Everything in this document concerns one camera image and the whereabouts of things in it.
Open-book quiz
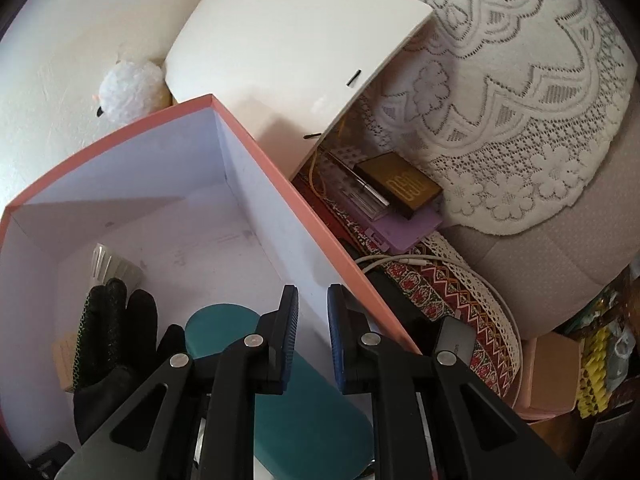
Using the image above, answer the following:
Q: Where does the yellow knobbly item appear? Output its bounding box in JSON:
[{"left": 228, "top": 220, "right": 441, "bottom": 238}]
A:
[{"left": 575, "top": 327, "right": 616, "bottom": 416}]

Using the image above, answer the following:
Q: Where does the white board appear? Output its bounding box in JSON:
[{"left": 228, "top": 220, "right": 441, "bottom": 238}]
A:
[{"left": 164, "top": 0, "right": 435, "bottom": 181}]

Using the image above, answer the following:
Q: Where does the grey power bank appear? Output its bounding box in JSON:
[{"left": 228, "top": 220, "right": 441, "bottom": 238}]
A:
[{"left": 432, "top": 316, "right": 476, "bottom": 366}]

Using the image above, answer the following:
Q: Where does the white lace cover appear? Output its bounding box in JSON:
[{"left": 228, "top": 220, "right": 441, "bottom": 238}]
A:
[{"left": 345, "top": 0, "right": 638, "bottom": 236}]

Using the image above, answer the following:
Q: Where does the clear plastic case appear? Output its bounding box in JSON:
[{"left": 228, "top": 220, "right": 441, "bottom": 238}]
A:
[{"left": 312, "top": 145, "right": 391, "bottom": 216}]

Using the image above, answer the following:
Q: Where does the brown box with gold print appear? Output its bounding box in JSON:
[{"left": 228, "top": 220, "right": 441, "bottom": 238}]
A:
[{"left": 357, "top": 152, "right": 443, "bottom": 218}]

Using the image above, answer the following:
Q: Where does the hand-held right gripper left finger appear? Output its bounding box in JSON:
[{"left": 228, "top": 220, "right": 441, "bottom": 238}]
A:
[{"left": 55, "top": 284, "right": 301, "bottom": 480}]

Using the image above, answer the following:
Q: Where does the orange cardboard box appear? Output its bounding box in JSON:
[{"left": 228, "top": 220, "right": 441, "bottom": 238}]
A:
[{"left": 0, "top": 92, "right": 423, "bottom": 480}]

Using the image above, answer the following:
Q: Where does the purple plastic case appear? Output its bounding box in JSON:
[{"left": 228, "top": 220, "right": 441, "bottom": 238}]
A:
[{"left": 350, "top": 207, "right": 443, "bottom": 253}]

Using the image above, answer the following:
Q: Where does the black dotted glove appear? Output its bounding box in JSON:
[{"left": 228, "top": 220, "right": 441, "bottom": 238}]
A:
[{"left": 72, "top": 277, "right": 188, "bottom": 446}]

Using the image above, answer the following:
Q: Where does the small wooden block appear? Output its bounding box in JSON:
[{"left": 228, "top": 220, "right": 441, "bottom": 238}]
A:
[{"left": 52, "top": 337, "right": 83, "bottom": 391}]

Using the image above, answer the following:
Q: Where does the yellow cable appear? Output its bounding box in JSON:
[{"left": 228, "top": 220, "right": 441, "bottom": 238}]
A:
[{"left": 307, "top": 115, "right": 351, "bottom": 196}]

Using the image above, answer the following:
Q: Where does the green glasses case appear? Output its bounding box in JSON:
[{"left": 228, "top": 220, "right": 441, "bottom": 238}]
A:
[{"left": 184, "top": 302, "right": 376, "bottom": 480}]

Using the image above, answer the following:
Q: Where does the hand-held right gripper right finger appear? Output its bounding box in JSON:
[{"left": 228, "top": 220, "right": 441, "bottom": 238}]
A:
[{"left": 326, "top": 284, "right": 576, "bottom": 480}]

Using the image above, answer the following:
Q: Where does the pink plastic stool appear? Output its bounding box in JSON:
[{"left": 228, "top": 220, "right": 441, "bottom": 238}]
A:
[{"left": 515, "top": 332, "right": 583, "bottom": 418}]

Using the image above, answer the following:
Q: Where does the beige sofa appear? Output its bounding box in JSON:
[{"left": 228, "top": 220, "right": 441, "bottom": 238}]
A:
[{"left": 435, "top": 0, "right": 640, "bottom": 338}]

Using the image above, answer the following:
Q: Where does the small white plush toy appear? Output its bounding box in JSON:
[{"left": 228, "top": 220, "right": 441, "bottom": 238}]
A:
[{"left": 95, "top": 60, "right": 173, "bottom": 123}]

